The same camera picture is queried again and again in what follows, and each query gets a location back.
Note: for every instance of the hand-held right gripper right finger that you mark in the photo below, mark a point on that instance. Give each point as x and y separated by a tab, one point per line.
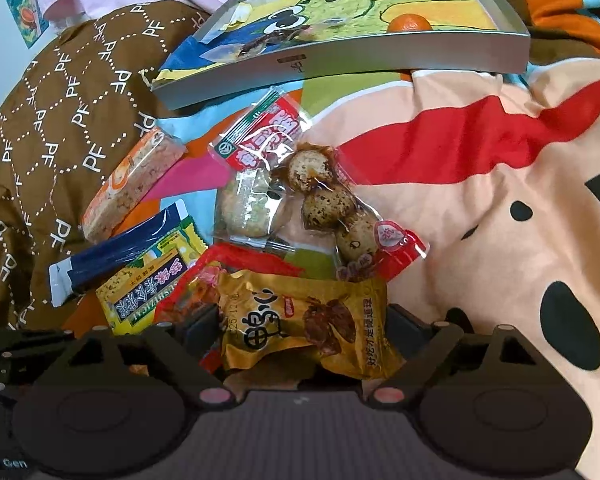
400	325

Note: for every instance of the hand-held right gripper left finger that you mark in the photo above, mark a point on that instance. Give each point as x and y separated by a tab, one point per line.
202	332

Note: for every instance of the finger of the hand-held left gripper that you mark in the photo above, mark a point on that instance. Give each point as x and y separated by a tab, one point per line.
25	340

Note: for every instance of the red snack packet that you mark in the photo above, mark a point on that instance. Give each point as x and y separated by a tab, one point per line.
187	290

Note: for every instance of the yellow green snack packet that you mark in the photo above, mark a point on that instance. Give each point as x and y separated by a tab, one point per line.
140	290

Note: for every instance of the yellow brown snack packet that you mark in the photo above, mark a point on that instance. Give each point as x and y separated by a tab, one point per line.
280	320

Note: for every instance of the dark blue snack packet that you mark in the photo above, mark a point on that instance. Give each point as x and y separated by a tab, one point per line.
120	250

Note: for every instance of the round green pastry packet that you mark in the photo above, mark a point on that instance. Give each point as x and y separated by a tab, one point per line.
245	205

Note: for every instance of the quail egg packet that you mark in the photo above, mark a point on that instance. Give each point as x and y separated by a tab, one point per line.
320	210

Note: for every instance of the orange rice cracker packet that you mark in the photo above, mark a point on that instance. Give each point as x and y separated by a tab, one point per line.
130	185

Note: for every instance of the grey box with cartoon lining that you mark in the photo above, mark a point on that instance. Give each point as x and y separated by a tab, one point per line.
355	60

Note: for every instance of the colourful printed blanket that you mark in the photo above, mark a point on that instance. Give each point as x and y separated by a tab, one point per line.
480	210

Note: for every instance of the brown patterned blanket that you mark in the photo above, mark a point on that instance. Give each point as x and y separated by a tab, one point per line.
55	135

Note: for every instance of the clear wrapped dark snack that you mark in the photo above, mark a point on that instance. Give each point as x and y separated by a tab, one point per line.
260	42

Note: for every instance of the orange tangerine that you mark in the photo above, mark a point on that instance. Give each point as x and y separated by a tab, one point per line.
409	23

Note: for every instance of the wall poster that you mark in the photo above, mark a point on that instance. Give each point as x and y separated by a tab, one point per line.
25	15

